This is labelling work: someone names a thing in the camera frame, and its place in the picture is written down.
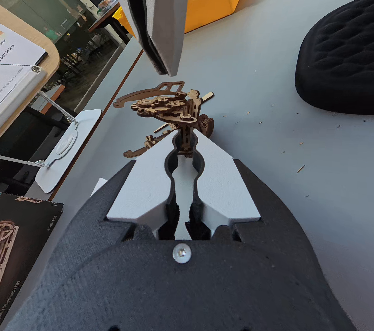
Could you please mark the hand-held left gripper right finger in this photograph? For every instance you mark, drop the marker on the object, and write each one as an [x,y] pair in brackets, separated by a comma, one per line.
[225,190]

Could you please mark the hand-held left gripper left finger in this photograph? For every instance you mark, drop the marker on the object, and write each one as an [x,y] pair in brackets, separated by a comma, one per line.
[140,190]

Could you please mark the wooden gear model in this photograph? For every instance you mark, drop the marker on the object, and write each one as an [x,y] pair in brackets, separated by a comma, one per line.
[163,106]

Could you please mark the clear plastic bag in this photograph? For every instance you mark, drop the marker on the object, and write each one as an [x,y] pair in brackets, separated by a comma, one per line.
[106,4]

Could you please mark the brown table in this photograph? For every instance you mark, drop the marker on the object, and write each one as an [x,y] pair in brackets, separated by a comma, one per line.
[102,21]

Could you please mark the white document stand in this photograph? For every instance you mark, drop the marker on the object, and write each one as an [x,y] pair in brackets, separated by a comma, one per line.
[73,138]

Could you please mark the tan wooden board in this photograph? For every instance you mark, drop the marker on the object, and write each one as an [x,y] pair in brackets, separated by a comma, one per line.
[35,30]

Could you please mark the printed paper sheet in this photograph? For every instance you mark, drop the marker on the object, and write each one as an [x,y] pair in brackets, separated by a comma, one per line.
[17,47]

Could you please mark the black puzzle box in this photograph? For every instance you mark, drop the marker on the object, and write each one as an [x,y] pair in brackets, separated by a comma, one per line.
[26,234]

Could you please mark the white sheet with eyelet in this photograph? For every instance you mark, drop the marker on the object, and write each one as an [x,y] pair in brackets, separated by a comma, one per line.
[17,88]

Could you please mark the black padded wrist rest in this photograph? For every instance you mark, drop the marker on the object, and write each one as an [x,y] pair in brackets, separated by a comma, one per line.
[336,59]

